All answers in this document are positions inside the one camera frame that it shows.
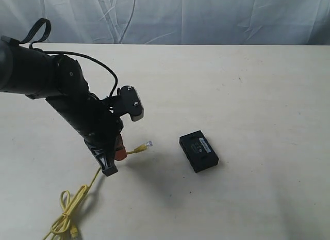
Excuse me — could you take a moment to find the black network switch box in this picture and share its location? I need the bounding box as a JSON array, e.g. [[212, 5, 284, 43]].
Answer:
[[179, 130, 219, 173]]

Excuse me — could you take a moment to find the white backdrop curtain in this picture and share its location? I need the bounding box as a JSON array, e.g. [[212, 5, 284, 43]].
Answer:
[[1, 0, 329, 45]]

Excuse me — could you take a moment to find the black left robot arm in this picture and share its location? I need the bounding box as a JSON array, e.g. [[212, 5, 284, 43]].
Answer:
[[1, 37, 123, 177]]

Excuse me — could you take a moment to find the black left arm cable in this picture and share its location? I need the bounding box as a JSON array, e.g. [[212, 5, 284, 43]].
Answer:
[[20, 18, 119, 98]]

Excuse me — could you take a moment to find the yellow ethernet cable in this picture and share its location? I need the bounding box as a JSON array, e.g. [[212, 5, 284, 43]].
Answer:
[[42, 140, 154, 240]]

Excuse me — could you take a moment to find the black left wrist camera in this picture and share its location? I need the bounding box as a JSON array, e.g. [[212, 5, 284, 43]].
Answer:
[[102, 85, 144, 122]]

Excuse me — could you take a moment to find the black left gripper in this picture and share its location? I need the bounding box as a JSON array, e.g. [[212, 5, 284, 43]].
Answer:
[[46, 93, 127, 177]]

